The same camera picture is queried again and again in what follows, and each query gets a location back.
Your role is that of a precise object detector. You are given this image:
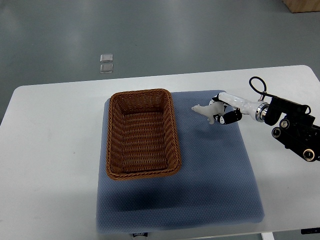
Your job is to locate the upper metal floor plate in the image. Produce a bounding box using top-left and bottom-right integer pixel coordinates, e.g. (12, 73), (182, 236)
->
(100, 53), (113, 63)

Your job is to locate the black cable loop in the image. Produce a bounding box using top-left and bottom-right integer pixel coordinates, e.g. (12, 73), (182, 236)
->
(248, 76), (270, 102)

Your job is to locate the lower metal floor plate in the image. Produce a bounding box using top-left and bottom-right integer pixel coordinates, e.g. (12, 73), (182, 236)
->
(100, 62), (114, 74)

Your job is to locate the table control panel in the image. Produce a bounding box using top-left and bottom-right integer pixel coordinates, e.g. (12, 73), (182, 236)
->
(300, 227), (320, 235)

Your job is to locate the blue grey foam mat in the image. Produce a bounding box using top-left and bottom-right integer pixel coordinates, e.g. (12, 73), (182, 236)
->
(96, 90), (264, 234)

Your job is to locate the white bear figurine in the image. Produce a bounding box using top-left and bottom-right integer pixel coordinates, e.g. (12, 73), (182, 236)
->
(191, 102), (225, 125)

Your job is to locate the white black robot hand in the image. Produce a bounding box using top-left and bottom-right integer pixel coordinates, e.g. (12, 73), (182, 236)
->
(211, 92), (270, 125)

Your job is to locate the metal floor plate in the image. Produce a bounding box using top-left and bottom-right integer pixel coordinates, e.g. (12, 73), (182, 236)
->
(100, 62), (114, 74)
(100, 53), (113, 63)

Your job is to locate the brown wicker basket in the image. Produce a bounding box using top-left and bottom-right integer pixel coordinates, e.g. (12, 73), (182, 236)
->
(105, 88), (182, 181)

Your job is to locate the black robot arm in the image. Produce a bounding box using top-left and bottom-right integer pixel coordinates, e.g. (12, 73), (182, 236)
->
(263, 94), (320, 162)

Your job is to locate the wooden box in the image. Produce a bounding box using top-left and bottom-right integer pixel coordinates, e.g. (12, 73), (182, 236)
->
(282, 0), (320, 13)

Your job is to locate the table label sticker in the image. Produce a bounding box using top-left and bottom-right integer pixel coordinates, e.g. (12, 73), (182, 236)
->
(132, 232), (148, 238)

